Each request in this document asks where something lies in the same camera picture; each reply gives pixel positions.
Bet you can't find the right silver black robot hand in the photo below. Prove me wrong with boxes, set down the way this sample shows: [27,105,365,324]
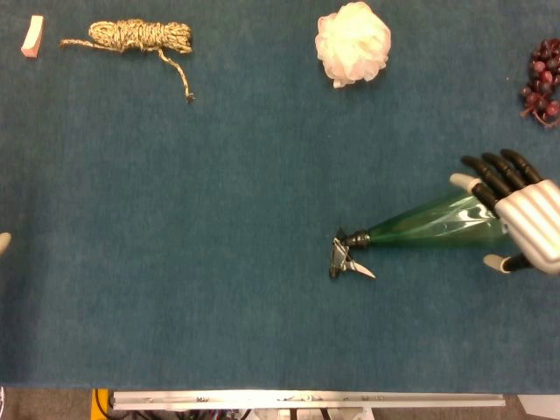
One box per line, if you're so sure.
[449,148,560,276]

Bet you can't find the green plastic spray bottle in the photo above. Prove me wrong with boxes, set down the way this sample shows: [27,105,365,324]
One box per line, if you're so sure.
[328,194,511,280]

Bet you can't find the red artificial grape bunch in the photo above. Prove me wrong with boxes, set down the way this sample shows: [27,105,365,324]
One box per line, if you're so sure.
[519,38,560,129]

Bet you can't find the white robot body shell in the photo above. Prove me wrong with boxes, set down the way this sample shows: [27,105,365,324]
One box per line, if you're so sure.
[518,393,560,419]

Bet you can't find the pink white eraser wedge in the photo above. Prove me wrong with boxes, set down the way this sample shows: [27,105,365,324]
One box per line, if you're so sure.
[20,15,45,58]

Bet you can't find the blue felt table cloth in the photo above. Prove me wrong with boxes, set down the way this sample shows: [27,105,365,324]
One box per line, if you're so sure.
[0,0,560,395]

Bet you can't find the white mesh bath loofah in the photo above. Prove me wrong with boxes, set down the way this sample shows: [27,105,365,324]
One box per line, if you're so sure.
[314,1,392,89]

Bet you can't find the beige braided rope bundle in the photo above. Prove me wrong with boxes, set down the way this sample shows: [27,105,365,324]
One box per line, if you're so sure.
[59,17,197,105]

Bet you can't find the aluminium table frame rail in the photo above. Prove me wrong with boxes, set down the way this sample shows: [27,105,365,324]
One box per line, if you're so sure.
[108,390,505,411]

